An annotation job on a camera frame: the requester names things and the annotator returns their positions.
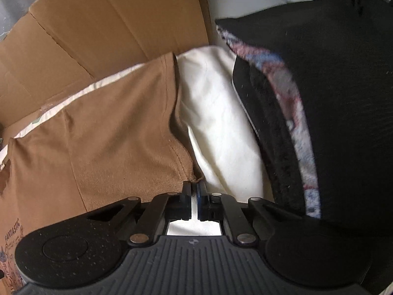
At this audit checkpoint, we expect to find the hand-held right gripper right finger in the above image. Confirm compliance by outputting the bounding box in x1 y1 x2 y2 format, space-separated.
197 181 303 247

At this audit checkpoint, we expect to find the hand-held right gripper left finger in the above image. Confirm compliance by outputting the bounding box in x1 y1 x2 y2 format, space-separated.
86 181 192 247

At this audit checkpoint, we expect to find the brown printed t-shirt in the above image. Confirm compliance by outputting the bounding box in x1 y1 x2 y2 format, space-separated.
0 52 206 287

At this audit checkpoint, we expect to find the bear print bed sheet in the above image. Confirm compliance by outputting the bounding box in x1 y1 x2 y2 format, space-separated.
0 47 268 237

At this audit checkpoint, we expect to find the black garment pile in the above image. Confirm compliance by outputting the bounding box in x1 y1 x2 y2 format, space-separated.
215 0 393 232

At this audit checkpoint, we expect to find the flattened cardboard sheet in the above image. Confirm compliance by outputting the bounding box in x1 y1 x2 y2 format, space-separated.
0 0 212 130

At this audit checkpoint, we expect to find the grey wrapped mattress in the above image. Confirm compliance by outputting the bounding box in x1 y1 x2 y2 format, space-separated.
0 0 47 39

